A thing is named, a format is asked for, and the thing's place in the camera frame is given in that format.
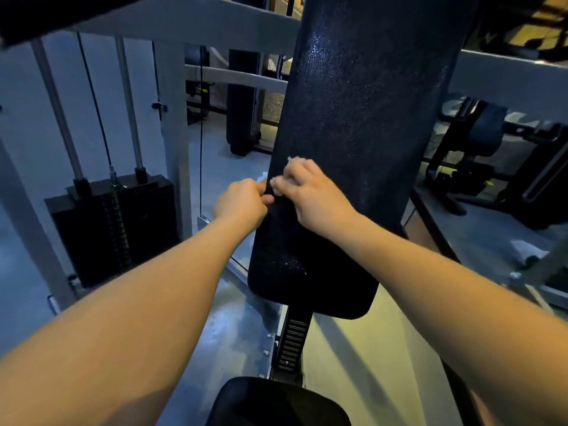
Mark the person's left hand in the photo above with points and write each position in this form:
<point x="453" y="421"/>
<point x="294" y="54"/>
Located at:
<point x="242" y="204"/>

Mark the person's right hand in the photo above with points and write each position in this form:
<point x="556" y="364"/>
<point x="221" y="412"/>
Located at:
<point x="317" y="199"/>

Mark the black padded backrest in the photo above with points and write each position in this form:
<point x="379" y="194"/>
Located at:
<point x="355" y="106"/>

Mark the person's left forearm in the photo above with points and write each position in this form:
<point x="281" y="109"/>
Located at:
<point x="115" y="332"/>

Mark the person's right forearm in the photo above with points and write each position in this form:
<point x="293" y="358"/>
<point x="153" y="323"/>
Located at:
<point x="466" y="315"/>

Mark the black padded seat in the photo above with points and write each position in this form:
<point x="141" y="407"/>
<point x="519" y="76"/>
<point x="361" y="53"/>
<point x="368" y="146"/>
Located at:
<point x="275" y="403"/>

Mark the black pillar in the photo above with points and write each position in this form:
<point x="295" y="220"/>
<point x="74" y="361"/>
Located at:
<point x="242" y="115"/>

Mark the black weight plate stack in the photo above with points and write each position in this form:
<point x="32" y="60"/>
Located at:
<point x="146" y="226"/>

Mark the black seated gym machine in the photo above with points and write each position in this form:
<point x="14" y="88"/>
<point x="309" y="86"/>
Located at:
<point x="197" y="93"/>

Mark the chrome guide rod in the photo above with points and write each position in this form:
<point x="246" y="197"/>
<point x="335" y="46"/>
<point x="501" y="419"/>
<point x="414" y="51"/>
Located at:
<point x="131" y="106"/>
<point x="60" y="115"/>

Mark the green white small packet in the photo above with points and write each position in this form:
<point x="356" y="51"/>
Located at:
<point x="515" y="275"/>

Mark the white cloth bundle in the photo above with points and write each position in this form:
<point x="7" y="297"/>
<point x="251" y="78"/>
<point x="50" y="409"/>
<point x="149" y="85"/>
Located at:
<point x="528" y="249"/>

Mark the brown partition base rail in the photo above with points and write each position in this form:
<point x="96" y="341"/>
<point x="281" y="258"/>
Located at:
<point x="426" y="235"/>

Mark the black notched adjustment post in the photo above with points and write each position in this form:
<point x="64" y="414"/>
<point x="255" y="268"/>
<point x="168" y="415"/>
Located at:
<point x="290" y="346"/>

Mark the grey gym machine frame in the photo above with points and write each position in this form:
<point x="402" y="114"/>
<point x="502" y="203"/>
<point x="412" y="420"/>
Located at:
<point x="199" y="22"/>

